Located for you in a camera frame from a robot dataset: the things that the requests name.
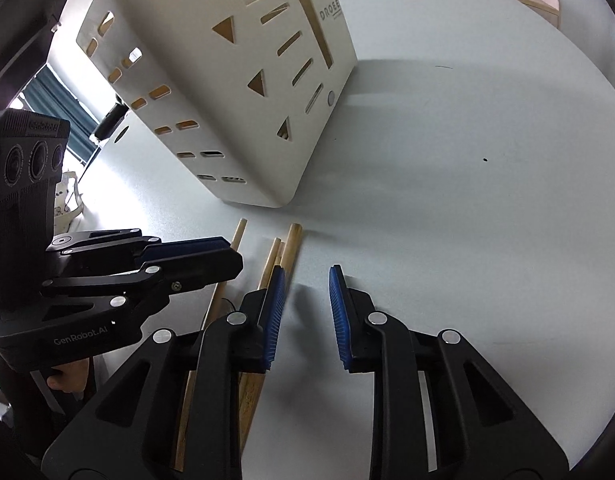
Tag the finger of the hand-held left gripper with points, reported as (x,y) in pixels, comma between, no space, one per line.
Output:
(207,265)
(197,245)

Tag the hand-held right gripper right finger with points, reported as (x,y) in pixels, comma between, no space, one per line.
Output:
(337,315)

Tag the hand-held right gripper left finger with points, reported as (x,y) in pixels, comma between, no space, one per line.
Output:
(275,310)

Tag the light bamboo chopstick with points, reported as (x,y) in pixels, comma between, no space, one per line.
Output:
(291,245)
(270,260)
(282,255)
(239,232)

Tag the cream slotted utensil holder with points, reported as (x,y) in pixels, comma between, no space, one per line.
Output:
(212,85)

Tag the person's left hand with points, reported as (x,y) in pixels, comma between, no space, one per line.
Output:
(69,376)

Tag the teal window curtain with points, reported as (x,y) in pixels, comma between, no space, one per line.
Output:
(62,105)

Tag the black leather sofa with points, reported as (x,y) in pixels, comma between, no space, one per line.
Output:
(109,120)

